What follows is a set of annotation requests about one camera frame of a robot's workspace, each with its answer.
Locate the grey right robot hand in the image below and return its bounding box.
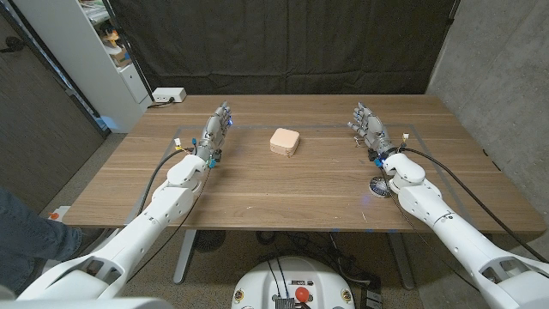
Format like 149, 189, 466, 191
347, 101, 400, 163

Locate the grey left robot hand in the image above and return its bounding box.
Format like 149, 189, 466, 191
195, 100, 233, 169

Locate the pink square jewelry box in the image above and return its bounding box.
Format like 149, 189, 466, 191
269, 127, 301, 158

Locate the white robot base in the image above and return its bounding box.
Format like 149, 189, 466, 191
231, 256, 356, 309

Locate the cardboard box on shelf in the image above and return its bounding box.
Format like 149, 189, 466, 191
112, 46, 133, 69

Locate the white box with orange knob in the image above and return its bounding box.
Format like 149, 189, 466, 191
46, 205, 72, 223

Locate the white power strip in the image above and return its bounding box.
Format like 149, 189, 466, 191
152, 87, 188, 104

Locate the black round fan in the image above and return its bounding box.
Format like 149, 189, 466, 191
192, 230, 227, 253

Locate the black curtain backdrop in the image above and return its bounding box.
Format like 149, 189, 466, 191
106, 0, 460, 96

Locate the black curtain stand pole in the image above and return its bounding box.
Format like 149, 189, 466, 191
446, 0, 461, 26
101, 0, 155, 103

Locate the grey table leg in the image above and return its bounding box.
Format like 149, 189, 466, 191
388, 233, 416, 291
172, 229, 198, 285

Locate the yellow toy figure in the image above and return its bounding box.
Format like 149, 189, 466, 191
101, 29, 121, 48

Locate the white shelf cabinet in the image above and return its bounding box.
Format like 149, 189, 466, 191
12, 0, 154, 134

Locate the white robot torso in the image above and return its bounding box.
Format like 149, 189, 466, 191
0, 297, 175, 309

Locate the person in blue jeans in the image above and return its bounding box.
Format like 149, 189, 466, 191
0, 186, 85, 297

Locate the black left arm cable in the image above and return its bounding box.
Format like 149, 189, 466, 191
136, 147, 197, 215

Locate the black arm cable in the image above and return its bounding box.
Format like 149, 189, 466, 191
136, 147, 197, 215
401, 147, 549, 264

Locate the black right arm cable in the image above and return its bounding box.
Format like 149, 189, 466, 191
401, 147, 549, 264

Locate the black door handle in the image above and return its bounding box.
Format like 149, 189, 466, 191
0, 36, 27, 55

